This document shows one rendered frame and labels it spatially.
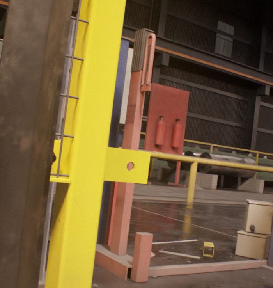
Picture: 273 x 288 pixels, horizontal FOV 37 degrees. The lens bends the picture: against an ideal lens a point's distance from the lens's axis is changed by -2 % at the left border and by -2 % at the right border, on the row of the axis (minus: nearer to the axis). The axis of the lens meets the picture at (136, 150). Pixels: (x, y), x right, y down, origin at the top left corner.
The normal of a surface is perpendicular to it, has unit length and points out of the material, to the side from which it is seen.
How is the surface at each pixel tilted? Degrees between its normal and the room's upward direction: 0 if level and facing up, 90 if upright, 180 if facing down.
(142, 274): 90
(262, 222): 90
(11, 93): 90
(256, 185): 90
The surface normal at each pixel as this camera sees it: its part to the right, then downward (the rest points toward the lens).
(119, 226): -0.83, -0.11
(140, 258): 0.55, 0.05
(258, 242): -0.54, -0.08
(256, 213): -0.15, -0.04
